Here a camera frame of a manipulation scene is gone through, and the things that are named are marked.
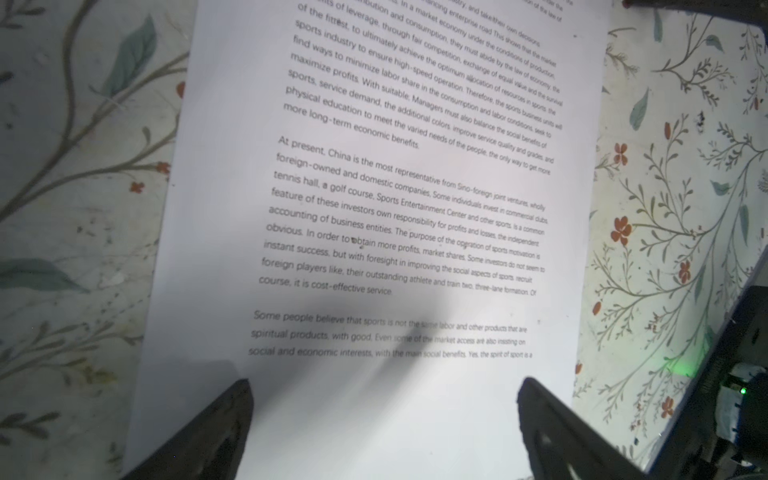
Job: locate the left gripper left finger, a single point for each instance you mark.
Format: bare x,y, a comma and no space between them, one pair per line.
210,447

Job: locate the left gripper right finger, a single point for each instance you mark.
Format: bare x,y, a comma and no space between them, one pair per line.
562,446

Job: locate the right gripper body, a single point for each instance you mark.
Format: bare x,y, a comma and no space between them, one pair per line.
750,12

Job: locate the printed paper sheet underneath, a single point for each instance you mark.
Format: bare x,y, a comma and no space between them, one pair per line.
378,216

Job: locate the floral table mat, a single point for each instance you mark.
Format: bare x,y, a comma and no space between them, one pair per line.
90,91

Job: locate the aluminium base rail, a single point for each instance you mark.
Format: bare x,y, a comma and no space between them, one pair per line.
708,360

